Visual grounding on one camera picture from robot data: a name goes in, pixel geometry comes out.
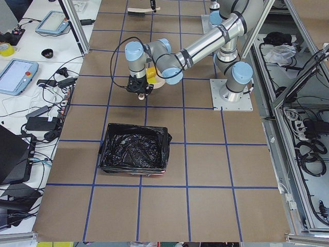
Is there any yellow tape roll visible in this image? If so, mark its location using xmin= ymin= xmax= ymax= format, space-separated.
xmin=0 ymin=43 xmax=15 ymax=57

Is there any black power adapter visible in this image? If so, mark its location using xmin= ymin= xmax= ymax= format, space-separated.
xmin=25 ymin=116 xmax=61 ymax=131

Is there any yellow green sponge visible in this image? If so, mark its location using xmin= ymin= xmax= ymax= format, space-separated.
xmin=146 ymin=66 xmax=157 ymax=84

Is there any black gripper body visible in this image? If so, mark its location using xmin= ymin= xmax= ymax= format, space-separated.
xmin=126 ymin=76 xmax=150 ymax=94

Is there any blue teach pendant far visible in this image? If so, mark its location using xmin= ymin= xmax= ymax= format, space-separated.
xmin=35 ymin=10 xmax=69 ymax=37

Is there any small black bowl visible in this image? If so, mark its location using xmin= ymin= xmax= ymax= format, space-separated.
xmin=41 ymin=48 xmax=54 ymax=59

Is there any beige hand brush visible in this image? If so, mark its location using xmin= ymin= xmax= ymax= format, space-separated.
xmin=127 ymin=7 xmax=161 ymax=17

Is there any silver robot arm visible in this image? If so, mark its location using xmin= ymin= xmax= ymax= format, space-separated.
xmin=125 ymin=1 xmax=264 ymax=95

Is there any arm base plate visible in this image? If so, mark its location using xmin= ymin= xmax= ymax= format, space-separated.
xmin=210 ymin=79 xmax=253 ymax=112
xmin=201 ymin=14 xmax=214 ymax=34

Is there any black-lined pink trash bin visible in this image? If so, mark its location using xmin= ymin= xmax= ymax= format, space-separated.
xmin=98 ymin=123 xmax=172 ymax=175

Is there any blue teach pendant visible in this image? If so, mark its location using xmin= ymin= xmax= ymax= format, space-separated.
xmin=35 ymin=10 xmax=69 ymax=37
xmin=1 ymin=59 xmax=39 ymax=96

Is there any blue teach pendant near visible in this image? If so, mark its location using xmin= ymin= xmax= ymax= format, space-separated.
xmin=1 ymin=59 xmax=39 ymax=96

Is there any black laptop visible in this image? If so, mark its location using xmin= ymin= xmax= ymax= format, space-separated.
xmin=1 ymin=126 xmax=34 ymax=185

